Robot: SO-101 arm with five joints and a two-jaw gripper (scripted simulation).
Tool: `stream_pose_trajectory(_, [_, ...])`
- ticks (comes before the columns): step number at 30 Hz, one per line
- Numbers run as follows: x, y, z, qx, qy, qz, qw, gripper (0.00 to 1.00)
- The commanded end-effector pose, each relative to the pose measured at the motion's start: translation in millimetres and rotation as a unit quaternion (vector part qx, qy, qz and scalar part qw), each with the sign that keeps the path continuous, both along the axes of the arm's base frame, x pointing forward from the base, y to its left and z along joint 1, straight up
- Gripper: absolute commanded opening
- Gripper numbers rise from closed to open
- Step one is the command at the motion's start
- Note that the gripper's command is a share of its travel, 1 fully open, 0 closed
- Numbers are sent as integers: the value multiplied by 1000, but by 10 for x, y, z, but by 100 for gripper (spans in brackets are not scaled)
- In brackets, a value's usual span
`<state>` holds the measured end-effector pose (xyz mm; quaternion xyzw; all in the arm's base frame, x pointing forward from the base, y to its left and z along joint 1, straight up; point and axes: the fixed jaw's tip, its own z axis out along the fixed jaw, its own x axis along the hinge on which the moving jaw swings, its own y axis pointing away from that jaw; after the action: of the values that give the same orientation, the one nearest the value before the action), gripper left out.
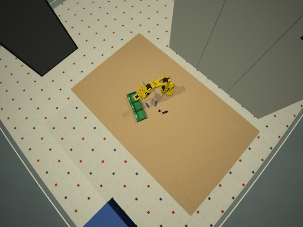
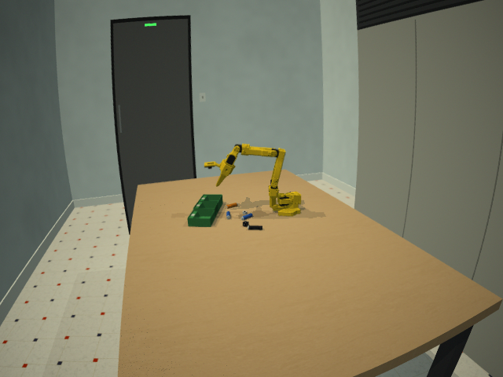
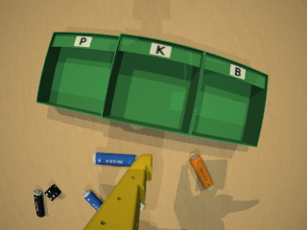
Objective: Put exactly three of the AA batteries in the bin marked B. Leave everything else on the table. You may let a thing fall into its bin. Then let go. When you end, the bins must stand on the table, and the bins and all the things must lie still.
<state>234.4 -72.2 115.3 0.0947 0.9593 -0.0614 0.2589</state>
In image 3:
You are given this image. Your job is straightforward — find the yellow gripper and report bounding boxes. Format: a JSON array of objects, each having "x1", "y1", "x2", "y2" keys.
[{"x1": 83, "y1": 154, "x2": 153, "y2": 230}]

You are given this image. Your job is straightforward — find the black die with white pips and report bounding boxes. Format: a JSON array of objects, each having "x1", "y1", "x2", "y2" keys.
[{"x1": 44, "y1": 184, "x2": 61, "y2": 201}]

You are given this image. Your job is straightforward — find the orange aa battery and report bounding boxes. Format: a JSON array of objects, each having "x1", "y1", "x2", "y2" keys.
[{"x1": 189, "y1": 154, "x2": 214, "y2": 191}]

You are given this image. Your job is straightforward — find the green three-compartment bin rack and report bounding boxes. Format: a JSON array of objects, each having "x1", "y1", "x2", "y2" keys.
[{"x1": 36, "y1": 32, "x2": 269, "y2": 148}]

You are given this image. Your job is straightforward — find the blue aa battery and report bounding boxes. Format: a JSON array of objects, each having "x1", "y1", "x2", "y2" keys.
[
  {"x1": 83, "y1": 189, "x2": 103, "y2": 211},
  {"x1": 93, "y1": 152, "x2": 135, "y2": 167}
]

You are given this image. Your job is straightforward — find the black aa battery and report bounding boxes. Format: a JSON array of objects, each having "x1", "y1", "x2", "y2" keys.
[{"x1": 34, "y1": 189, "x2": 45, "y2": 218}]

